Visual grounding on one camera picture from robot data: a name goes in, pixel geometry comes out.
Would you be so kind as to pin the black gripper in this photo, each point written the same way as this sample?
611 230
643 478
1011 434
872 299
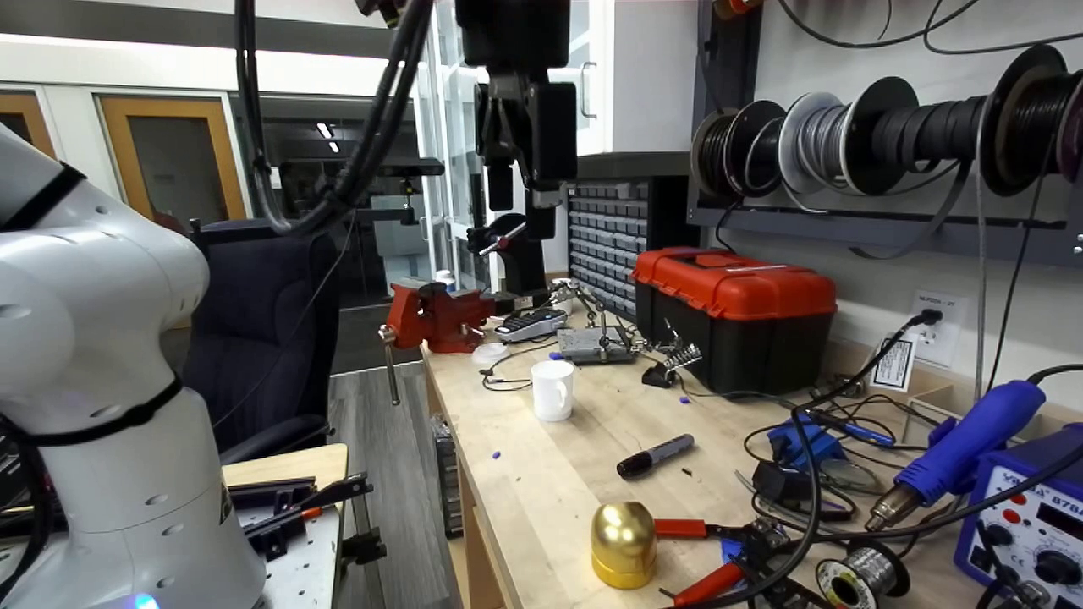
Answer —
511 34

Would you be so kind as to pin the grey black marker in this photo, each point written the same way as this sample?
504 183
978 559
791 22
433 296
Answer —
654 456

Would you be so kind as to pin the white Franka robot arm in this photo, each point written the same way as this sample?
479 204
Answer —
101 340

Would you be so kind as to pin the white plastic cup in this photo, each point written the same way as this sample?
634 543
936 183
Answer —
553 395

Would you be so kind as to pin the black desk tool stand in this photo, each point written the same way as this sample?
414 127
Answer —
523 266

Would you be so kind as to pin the small parts drawer cabinet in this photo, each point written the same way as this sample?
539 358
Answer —
611 248

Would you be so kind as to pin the black grey handheld device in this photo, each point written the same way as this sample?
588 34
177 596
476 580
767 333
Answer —
533 328

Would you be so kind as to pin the red bench vise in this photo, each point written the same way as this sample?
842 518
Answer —
445 319

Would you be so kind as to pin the black helping hands tool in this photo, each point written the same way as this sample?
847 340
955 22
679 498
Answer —
669 370

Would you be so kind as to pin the red black toolbox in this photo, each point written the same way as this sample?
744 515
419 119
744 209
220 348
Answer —
731 326

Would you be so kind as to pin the black office chair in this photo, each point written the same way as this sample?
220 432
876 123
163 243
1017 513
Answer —
265 326

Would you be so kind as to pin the black narrow power strip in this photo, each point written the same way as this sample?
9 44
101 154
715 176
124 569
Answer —
449 475

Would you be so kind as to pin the dark metal spool rack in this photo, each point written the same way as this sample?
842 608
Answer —
901 230

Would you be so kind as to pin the wooden framed door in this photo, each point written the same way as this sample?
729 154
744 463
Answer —
118 158

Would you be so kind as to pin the blue plastic connector block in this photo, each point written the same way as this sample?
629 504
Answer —
806 446

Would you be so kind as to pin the gold dome bell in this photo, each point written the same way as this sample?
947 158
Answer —
622 547

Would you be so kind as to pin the white paper tag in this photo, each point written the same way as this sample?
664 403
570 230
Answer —
894 367

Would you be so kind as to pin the black orange bar clamp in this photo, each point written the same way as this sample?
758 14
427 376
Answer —
289 508

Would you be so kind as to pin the blue hot air gun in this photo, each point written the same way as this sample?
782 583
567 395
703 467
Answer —
967 434

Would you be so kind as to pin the blue soldering station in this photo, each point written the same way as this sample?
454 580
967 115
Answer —
1026 530

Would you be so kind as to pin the white wall cabinet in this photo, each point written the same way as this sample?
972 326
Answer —
643 78

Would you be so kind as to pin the white wall outlet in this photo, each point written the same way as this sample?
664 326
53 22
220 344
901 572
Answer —
936 305

